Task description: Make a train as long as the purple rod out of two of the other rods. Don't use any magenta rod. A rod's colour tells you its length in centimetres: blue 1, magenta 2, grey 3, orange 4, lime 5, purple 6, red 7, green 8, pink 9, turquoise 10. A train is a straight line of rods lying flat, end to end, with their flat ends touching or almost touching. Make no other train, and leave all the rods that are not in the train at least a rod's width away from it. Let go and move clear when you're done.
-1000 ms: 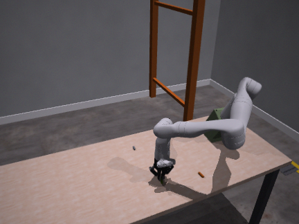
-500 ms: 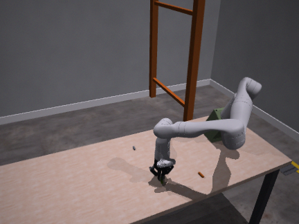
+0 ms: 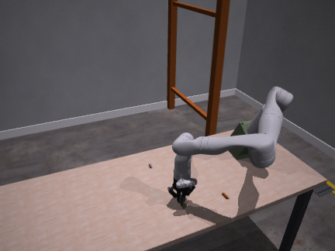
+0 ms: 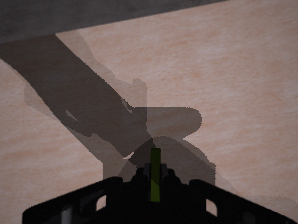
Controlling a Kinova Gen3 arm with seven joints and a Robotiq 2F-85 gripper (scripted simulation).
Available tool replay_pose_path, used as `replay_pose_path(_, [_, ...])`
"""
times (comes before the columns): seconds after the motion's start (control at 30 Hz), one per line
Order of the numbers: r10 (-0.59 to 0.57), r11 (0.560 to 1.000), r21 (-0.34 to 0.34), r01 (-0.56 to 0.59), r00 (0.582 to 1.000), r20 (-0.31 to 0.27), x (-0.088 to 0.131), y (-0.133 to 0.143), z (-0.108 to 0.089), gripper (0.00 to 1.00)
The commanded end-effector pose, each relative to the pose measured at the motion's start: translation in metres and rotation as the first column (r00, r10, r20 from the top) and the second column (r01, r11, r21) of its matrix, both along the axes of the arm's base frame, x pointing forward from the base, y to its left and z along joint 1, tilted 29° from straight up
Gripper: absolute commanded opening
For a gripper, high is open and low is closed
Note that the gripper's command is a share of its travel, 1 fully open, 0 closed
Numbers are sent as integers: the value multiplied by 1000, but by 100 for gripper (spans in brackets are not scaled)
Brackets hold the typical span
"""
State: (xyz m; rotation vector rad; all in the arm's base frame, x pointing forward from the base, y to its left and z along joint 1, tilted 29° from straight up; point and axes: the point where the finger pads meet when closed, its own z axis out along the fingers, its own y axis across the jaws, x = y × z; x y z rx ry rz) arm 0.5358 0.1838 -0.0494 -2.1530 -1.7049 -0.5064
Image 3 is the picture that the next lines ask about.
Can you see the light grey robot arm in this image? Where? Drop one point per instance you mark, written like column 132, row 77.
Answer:
column 264, row 130

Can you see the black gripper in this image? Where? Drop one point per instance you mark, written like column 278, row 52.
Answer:
column 181, row 193

